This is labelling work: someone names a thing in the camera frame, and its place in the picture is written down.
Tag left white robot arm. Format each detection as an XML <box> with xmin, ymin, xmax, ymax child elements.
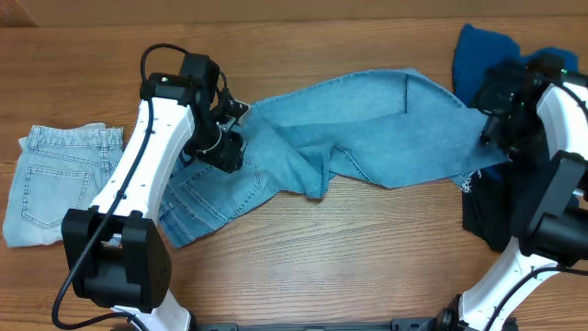
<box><xmin>51</xmin><ymin>51</ymin><xmax>251</xmax><ymax>330</ymax></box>

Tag light blue folded jeans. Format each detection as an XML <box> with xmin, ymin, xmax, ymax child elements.
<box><xmin>3</xmin><ymin>122</ymin><xmax>123</xmax><ymax>248</ymax></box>

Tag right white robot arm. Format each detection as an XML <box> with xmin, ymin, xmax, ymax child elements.
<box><xmin>436</xmin><ymin>54</ymin><xmax>587</xmax><ymax>330</ymax></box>

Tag dark navy garment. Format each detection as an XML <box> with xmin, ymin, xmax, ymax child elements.
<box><xmin>460</xmin><ymin>59</ymin><xmax>580</xmax><ymax>255</ymax></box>

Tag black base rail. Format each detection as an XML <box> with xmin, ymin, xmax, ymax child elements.
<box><xmin>190</xmin><ymin>317</ymin><xmax>454</xmax><ymax>331</ymax></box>

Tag medium blue denim jeans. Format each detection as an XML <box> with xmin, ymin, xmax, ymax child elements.
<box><xmin>159</xmin><ymin>69</ymin><xmax>505</xmax><ymax>248</ymax></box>

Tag blue t-shirt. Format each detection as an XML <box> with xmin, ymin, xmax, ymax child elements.
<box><xmin>444</xmin><ymin>24</ymin><xmax>578</xmax><ymax>193</ymax></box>

